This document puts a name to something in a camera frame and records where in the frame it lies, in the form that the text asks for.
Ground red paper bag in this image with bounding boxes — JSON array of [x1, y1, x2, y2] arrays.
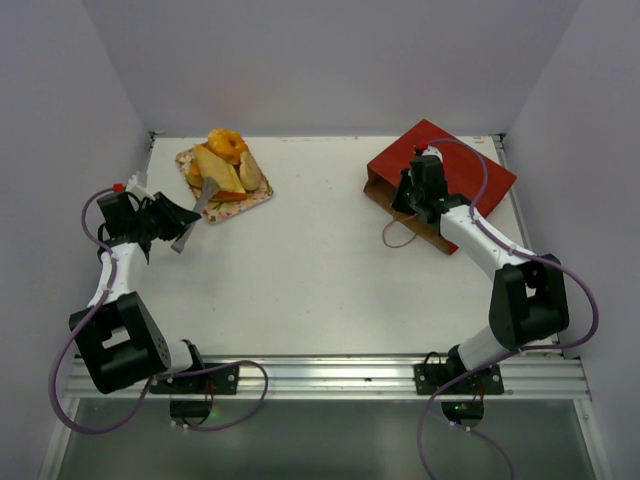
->
[[364, 120, 516, 255]]

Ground silver metal tongs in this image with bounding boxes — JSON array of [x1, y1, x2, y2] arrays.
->
[[171, 177, 219, 254]]

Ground round beige bread bun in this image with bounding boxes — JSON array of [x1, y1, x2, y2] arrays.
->
[[238, 151, 263, 191]]

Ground glazed fake donut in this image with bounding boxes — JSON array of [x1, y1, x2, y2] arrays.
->
[[207, 128, 249, 165]]

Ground orange fake sandwich bread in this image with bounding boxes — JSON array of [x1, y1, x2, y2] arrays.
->
[[208, 190, 248, 203]]

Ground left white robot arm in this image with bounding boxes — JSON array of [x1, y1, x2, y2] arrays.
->
[[69, 191, 208, 394]]

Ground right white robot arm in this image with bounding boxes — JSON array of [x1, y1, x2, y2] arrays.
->
[[144, 151, 567, 393]]

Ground floral patterned tray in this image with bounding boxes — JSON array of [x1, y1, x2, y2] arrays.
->
[[175, 148, 273, 223]]

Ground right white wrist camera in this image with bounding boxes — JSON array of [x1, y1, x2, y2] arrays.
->
[[414, 142, 443, 162]]

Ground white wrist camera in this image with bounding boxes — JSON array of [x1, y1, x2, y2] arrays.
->
[[125, 171, 153, 199], [414, 142, 443, 162]]

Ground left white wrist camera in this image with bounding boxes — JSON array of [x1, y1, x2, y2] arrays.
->
[[125, 171, 153, 199]]

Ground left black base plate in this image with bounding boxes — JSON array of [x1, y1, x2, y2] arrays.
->
[[150, 363, 239, 395]]

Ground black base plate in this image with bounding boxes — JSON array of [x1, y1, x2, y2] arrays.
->
[[150, 363, 239, 395], [413, 351, 505, 396]]

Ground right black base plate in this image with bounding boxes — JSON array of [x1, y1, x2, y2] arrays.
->
[[413, 351, 505, 396]]

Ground aluminium mounting rail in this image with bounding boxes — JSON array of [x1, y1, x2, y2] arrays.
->
[[64, 355, 591, 399]]

